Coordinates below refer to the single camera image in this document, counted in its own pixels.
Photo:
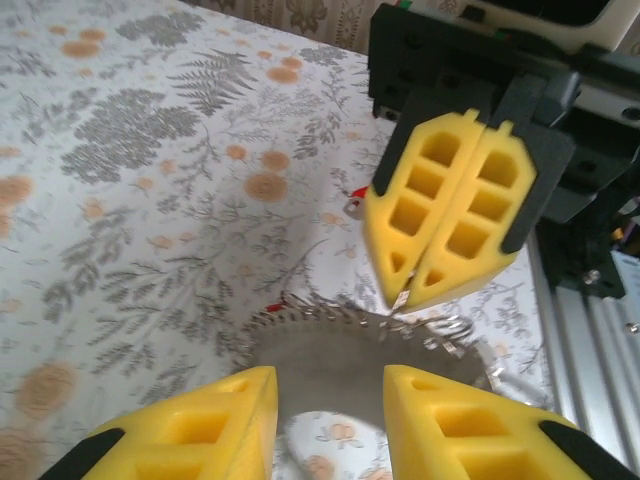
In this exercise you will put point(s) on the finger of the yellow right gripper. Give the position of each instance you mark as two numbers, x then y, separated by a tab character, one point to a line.
395	250
470	250

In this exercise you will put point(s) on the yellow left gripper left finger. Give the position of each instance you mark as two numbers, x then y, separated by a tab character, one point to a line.
200	435

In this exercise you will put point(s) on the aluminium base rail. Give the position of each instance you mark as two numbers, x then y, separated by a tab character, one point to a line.
590	350

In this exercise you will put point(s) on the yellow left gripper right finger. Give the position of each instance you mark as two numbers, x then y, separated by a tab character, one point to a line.
475	435

